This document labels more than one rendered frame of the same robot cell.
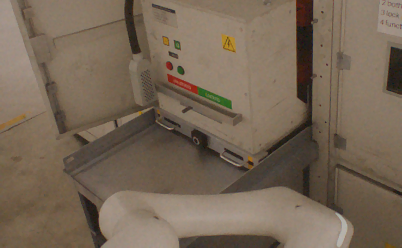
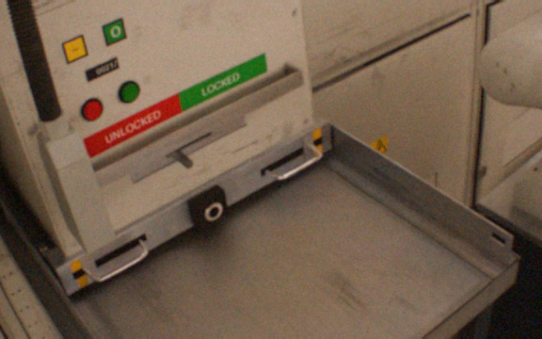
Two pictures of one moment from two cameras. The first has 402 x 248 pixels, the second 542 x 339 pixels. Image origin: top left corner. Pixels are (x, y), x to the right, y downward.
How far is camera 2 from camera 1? 1.58 m
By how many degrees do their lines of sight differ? 66
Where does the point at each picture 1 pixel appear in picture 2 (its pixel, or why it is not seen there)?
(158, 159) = (218, 299)
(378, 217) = (358, 118)
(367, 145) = (333, 25)
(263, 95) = not seen: hidden behind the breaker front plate
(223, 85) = (246, 32)
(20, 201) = not seen: outside the picture
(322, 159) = not seen: hidden behind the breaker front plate
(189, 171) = (283, 246)
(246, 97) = (295, 19)
